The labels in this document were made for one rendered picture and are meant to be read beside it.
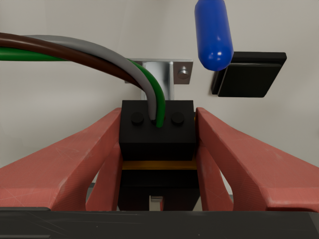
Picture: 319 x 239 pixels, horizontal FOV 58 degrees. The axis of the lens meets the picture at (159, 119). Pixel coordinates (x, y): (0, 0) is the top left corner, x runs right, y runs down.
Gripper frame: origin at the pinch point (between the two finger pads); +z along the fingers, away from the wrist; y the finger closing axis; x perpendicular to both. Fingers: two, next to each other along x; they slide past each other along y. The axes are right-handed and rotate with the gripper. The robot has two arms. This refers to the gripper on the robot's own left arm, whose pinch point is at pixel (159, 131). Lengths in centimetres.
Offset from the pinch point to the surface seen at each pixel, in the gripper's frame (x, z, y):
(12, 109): 5.7, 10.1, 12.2
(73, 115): 6.5, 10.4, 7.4
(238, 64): 0.0, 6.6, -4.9
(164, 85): 2.1, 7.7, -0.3
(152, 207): 105, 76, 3
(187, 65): 0.5, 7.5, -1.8
